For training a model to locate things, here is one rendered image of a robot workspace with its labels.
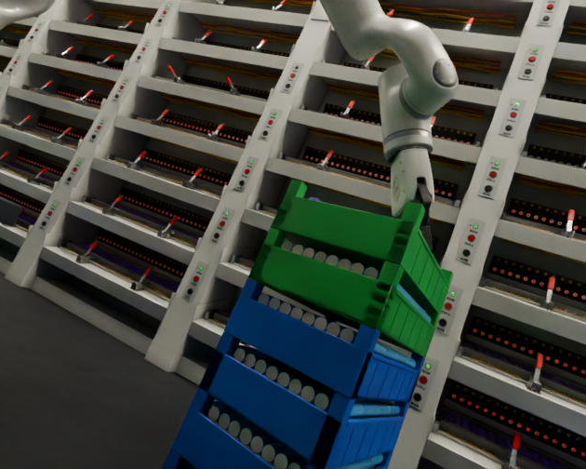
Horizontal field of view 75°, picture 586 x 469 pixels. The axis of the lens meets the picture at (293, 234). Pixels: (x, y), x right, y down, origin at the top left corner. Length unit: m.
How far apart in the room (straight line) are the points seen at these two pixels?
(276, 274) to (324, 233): 0.09
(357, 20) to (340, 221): 0.39
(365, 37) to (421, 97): 0.15
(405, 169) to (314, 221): 0.20
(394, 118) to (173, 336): 0.88
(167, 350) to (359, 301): 0.86
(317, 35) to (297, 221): 1.06
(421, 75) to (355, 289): 0.36
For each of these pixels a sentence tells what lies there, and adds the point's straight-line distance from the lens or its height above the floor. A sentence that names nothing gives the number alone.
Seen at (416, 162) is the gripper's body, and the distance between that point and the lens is 0.67.
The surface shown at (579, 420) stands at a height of 0.33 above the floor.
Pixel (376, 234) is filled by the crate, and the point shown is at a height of 0.43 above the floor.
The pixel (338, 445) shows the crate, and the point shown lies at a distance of 0.48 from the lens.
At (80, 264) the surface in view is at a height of 0.16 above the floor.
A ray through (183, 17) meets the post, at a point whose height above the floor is 1.26.
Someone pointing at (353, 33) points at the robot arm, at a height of 0.79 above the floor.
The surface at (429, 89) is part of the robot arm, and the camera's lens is 0.67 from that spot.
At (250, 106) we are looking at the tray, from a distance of 1.43.
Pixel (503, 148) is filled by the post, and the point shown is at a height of 0.93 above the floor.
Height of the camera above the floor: 0.30
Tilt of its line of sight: 11 degrees up
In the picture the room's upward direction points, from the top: 24 degrees clockwise
